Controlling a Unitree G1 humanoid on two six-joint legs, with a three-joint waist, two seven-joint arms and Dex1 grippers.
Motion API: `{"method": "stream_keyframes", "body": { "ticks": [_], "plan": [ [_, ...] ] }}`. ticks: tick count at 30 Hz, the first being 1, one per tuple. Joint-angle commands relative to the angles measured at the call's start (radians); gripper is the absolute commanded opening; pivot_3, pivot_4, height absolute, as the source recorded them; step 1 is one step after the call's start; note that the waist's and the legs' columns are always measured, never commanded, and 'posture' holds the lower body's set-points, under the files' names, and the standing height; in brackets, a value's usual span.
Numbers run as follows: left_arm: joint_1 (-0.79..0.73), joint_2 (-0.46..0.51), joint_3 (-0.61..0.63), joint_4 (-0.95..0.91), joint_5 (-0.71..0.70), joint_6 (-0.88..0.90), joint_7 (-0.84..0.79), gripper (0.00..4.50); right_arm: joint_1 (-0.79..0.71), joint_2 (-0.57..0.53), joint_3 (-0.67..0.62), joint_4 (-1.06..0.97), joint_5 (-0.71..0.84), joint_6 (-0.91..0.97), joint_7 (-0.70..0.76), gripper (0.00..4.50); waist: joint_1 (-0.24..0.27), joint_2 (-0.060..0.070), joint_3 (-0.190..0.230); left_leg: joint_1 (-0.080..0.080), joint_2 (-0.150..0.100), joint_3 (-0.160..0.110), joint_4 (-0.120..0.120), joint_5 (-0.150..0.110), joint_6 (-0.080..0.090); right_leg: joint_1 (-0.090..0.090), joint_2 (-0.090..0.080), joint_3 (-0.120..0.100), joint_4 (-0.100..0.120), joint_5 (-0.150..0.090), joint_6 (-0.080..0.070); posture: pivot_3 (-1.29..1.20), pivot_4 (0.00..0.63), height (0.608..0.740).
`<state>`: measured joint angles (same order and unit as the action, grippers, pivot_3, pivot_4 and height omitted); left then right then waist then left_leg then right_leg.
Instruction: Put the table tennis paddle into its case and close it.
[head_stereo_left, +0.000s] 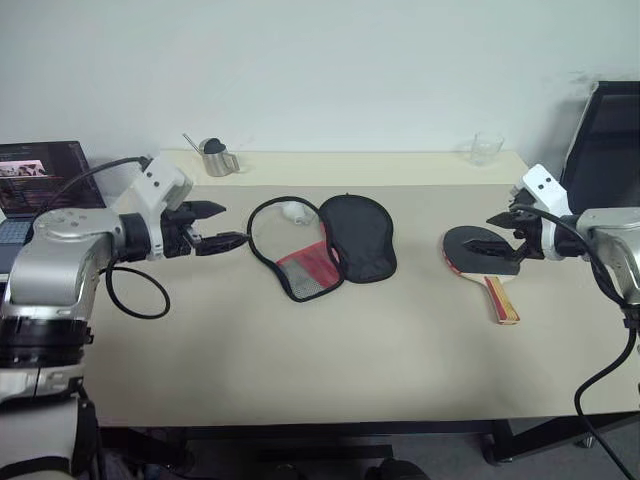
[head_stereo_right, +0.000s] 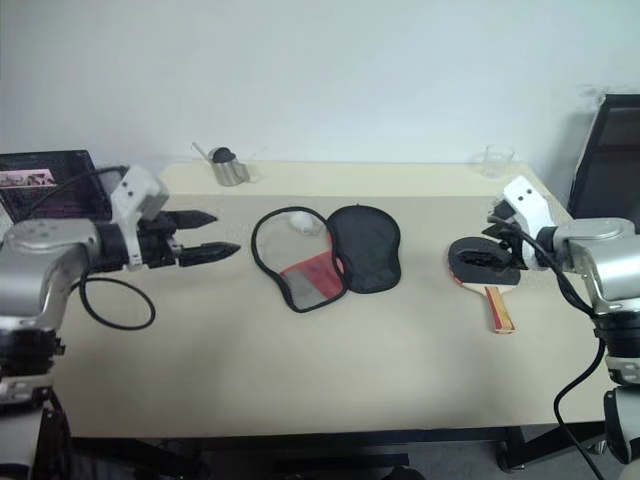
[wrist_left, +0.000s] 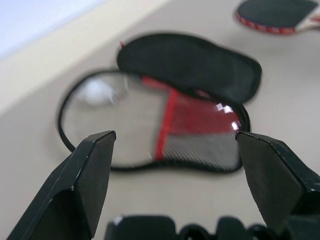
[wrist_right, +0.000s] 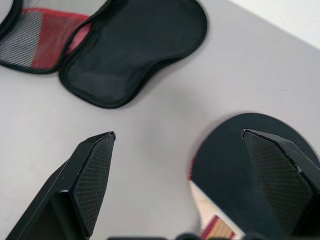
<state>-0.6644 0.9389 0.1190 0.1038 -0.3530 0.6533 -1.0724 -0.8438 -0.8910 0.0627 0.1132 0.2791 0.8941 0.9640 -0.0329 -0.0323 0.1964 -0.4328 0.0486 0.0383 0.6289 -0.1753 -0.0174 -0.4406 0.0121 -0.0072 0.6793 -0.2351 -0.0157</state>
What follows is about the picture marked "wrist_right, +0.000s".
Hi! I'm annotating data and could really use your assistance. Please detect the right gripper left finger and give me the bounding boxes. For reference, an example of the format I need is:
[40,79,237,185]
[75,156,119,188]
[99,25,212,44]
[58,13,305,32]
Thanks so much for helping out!
[4,130,117,240]

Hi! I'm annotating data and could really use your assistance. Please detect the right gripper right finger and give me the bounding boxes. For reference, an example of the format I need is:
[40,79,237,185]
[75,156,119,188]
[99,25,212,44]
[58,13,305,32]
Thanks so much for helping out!
[241,128,320,240]

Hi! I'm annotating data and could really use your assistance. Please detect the black table tennis paddle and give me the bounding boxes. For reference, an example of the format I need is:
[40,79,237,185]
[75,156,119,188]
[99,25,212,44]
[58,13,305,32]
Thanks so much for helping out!
[187,112,320,240]

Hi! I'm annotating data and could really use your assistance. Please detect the red and black pouch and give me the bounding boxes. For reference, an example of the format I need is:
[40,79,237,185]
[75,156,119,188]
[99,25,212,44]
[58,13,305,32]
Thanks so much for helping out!
[0,0,208,110]

